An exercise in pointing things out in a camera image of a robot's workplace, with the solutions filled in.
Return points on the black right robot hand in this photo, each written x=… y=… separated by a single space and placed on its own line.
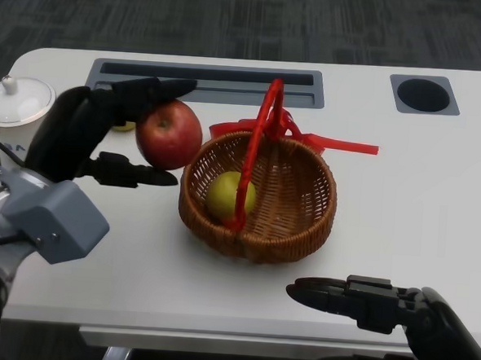
x=447 y=335

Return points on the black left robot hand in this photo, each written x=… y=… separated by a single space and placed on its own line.
x=68 y=132

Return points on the red apple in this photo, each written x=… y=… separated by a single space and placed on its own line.
x=169 y=137

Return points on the yellow-green apple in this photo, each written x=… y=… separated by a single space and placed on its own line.
x=221 y=197
x=124 y=127

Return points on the white ceramic mug lid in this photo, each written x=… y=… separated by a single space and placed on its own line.
x=16 y=103

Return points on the grey recessed table tray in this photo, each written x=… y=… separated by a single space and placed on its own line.
x=245 y=94

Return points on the metal table leg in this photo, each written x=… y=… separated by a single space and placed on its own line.
x=116 y=358

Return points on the grey table cup holder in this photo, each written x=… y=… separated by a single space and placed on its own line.
x=424 y=94

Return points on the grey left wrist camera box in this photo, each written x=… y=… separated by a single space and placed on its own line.
x=58 y=222

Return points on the grey table frame rail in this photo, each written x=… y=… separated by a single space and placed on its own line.
x=234 y=345

